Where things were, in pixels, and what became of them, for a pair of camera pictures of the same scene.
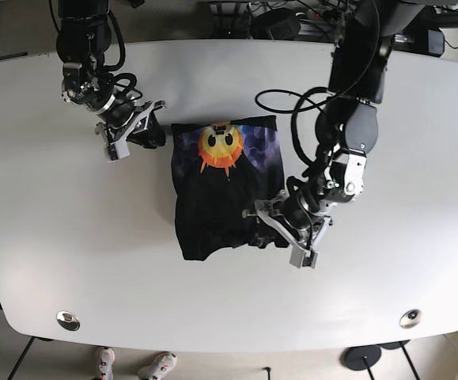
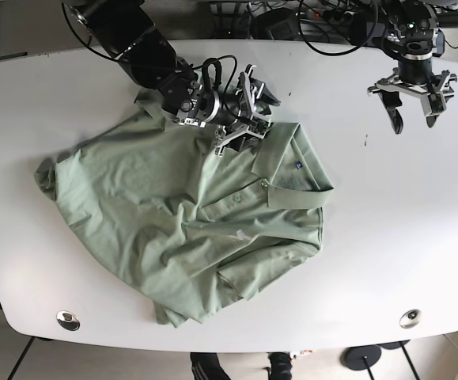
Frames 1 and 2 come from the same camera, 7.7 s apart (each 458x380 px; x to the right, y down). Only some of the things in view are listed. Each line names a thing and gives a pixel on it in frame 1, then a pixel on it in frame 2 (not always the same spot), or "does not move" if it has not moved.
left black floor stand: (361, 358) does not move
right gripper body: (305, 235) -> (435, 92)
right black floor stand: (391, 346) does not move
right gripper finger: (263, 207) -> (433, 104)
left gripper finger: (119, 150) -> (259, 89)
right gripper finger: (300, 258) -> (391, 100)
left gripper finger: (159, 104) -> (236, 142)
